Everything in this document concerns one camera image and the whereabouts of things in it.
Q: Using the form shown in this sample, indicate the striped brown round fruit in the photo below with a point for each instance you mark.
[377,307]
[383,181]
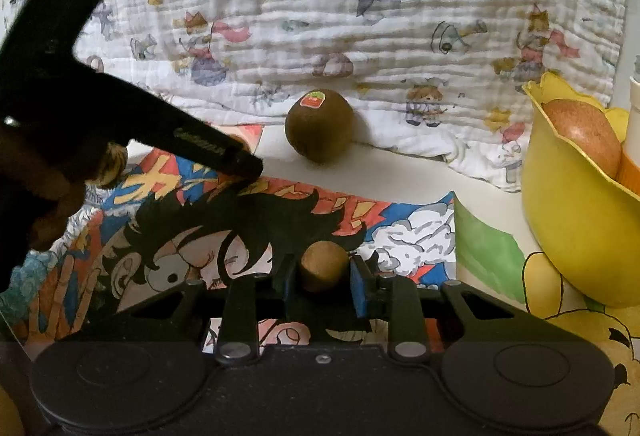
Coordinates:
[112,163]

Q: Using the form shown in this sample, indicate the yellow plastic bowl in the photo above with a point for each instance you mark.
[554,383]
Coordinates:
[575,226]

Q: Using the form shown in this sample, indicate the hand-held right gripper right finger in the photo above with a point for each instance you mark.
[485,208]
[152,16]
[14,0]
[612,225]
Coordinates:
[360,288]

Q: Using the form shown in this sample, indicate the cartoon face poster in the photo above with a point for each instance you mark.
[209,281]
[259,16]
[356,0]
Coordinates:
[400,226]

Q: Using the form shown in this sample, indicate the small brown round fruit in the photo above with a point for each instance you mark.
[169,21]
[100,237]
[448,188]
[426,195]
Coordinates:
[322,266]

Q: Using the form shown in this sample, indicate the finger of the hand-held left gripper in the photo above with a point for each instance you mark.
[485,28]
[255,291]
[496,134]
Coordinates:
[242,158]

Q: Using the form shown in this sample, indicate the brown kiwi with sticker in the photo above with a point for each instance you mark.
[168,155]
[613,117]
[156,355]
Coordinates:
[320,126]

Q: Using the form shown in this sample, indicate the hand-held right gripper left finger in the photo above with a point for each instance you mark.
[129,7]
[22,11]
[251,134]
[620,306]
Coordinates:
[289,283]

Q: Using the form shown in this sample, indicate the person's left hand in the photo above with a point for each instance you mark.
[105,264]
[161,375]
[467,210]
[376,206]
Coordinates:
[55,211]

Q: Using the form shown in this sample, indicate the yellow bear drawing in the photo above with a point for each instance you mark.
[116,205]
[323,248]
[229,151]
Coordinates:
[500,261]

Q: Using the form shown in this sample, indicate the printed blanket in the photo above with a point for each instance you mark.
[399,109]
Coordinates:
[325,16]

